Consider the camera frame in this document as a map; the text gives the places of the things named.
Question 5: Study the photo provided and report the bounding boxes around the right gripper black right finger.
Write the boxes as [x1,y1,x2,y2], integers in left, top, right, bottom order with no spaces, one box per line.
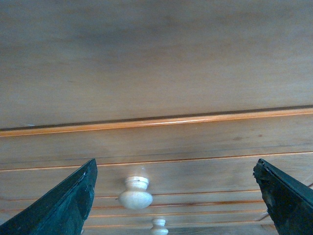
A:
[253,159,313,235]

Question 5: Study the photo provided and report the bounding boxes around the round light wooden drawer knob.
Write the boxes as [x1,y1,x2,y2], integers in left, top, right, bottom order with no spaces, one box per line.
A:
[118,176,153,210]

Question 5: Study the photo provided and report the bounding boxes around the lower drawer wooden knob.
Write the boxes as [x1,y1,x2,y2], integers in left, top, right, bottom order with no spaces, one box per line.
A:
[150,219,169,235]

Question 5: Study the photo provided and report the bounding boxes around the wooden top drawer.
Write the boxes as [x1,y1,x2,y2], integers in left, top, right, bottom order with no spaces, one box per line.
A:
[0,114,313,227]

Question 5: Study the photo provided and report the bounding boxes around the wooden nightstand cabinet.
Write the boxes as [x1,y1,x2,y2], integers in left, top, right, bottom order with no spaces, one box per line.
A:
[0,0,313,137]

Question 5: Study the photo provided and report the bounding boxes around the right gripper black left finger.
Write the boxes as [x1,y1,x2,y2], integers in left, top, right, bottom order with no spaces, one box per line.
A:
[0,159,97,235]

